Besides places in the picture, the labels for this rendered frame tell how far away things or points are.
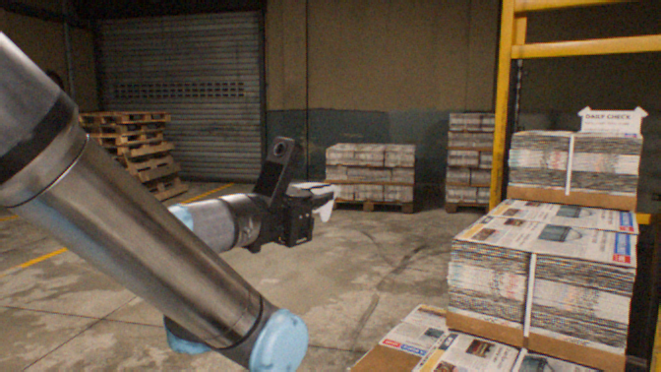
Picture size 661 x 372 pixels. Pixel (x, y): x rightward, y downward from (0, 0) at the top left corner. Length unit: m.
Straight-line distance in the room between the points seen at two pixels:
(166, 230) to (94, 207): 0.06
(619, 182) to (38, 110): 1.53
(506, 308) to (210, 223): 0.76
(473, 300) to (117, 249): 0.91
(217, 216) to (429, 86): 7.01
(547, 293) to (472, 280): 0.16
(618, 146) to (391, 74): 6.14
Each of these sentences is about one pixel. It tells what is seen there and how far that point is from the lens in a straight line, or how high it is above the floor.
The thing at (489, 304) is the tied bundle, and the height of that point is 0.92.
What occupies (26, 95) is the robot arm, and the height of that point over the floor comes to 1.38.
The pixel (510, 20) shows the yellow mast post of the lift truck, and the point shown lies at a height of 1.75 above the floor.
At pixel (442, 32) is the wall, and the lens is 7.59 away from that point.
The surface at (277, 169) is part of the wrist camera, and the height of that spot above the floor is 1.28.
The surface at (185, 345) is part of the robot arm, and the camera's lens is 0.62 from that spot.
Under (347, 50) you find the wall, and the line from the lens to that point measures 7.67.
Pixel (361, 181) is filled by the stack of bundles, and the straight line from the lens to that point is 5.85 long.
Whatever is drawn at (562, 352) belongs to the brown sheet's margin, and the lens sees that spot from 1.14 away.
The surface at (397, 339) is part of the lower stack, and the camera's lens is 1.61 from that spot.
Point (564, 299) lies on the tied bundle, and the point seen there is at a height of 0.97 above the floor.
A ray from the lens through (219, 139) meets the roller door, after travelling 8.34.
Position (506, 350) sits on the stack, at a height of 0.83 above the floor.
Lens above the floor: 1.38
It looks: 11 degrees down
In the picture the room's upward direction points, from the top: straight up
